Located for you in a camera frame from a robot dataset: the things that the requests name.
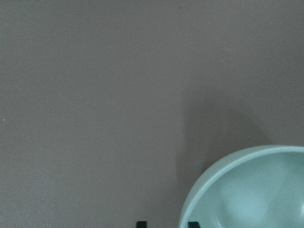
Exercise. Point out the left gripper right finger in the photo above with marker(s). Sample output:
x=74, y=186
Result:
x=193, y=224

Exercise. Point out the green bowl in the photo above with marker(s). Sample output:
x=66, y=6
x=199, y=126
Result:
x=258, y=187

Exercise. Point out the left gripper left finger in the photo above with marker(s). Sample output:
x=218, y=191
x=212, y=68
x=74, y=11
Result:
x=141, y=224

